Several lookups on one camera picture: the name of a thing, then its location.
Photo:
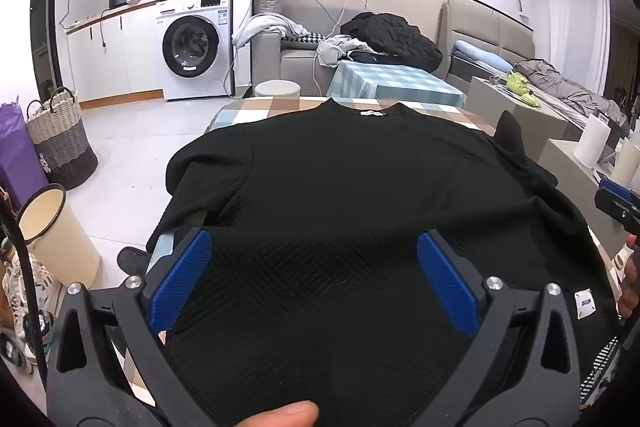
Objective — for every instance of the black slipper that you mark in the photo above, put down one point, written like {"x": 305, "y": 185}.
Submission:
{"x": 131, "y": 263}

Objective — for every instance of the white curtain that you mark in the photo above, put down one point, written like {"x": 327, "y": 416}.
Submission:
{"x": 575, "y": 17}

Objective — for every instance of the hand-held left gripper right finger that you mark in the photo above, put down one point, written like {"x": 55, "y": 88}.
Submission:
{"x": 447, "y": 289}

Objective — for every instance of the light blue pillow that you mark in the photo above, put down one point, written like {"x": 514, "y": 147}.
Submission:
{"x": 477, "y": 52}

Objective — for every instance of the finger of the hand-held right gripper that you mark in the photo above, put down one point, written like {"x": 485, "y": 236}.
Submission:
{"x": 612, "y": 206}
{"x": 619, "y": 190}

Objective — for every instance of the grey duvet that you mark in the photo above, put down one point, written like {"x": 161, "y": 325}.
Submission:
{"x": 565, "y": 89}

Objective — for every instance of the white base cabinets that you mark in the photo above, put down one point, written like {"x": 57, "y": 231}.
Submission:
{"x": 115, "y": 52}

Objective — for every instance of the person's right hand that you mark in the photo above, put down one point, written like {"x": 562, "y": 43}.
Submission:
{"x": 631, "y": 292}

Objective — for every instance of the round white stool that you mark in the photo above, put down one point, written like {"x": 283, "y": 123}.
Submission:
{"x": 276, "y": 88}

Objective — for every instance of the brown and blue checked tablecloth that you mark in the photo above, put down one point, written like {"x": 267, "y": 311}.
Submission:
{"x": 240, "y": 114}

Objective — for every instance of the light grey garment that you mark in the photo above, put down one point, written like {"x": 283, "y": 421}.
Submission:
{"x": 337, "y": 47}

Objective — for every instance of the purple bag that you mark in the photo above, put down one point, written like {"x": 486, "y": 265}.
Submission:
{"x": 17, "y": 152}

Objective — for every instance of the black and white striped cloth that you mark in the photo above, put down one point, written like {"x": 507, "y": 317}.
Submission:
{"x": 602, "y": 364}

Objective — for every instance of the black padded jacket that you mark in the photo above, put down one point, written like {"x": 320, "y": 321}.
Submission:
{"x": 395, "y": 39}

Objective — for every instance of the grey sofa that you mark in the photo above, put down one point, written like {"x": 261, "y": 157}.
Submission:
{"x": 300, "y": 67}

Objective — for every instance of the white paper towel roll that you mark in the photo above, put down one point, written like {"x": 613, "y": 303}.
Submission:
{"x": 592, "y": 142}
{"x": 627, "y": 162}

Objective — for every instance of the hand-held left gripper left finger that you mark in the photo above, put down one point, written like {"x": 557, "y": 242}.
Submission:
{"x": 180, "y": 279}

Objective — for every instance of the beige padded headboard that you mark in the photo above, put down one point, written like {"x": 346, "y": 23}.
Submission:
{"x": 500, "y": 37}

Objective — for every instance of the woven laundry basket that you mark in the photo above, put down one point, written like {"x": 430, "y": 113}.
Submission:
{"x": 62, "y": 147}

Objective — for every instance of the cream waste bin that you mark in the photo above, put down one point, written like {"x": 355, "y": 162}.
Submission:
{"x": 60, "y": 247}

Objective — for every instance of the houndstooth cushion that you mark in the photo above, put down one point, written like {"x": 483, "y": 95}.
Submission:
{"x": 307, "y": 38}

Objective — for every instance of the dark door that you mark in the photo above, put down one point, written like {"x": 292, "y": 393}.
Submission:
{"x": 47, "y": 7}

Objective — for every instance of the blue and white checked tablecloth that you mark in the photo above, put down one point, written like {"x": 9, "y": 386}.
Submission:
{"x": 395, "y": 82}

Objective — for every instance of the pale grey hoodie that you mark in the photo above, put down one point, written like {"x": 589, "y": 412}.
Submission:
{"x": 260, "y": 27}

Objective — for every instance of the person's left hand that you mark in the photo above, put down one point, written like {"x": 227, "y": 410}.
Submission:
{"x": 282, "y": 416}

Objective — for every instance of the white washing machine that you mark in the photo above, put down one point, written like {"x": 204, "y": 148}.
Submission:
{"x": 195, "y": 42}

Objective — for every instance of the green plush toy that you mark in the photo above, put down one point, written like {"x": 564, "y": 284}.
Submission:
{"x": 520, "y": 82}

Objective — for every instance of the grey cabinet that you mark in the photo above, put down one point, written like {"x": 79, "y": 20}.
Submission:
{"x": 505, "y": 112}
{"x": 560, "y": 162}

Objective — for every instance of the black knit sweater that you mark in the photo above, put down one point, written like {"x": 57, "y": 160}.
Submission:
{"x": 350, "y": 187}

